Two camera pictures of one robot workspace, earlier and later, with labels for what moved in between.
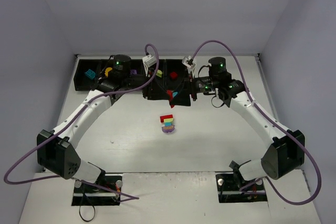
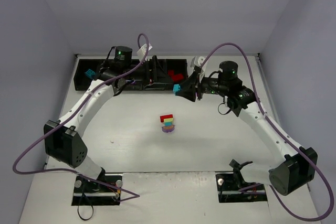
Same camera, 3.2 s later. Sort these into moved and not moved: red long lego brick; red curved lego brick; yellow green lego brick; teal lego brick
Moved: red curved lego brick
Not moved: yellow green lego brick; teal lego brick; red long lego brick
